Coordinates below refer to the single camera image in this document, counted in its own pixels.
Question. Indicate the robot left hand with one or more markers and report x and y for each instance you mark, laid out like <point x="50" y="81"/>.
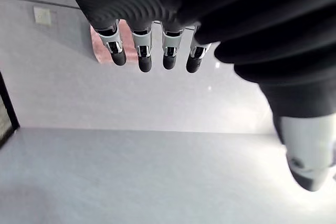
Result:
<point x="236" y="11"/>

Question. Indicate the pink curtain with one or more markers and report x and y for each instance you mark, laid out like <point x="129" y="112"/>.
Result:
<point x="101" y="45"/>

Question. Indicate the white wall switch plate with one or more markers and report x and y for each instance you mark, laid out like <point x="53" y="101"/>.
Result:
<point x="42" y="15"/>

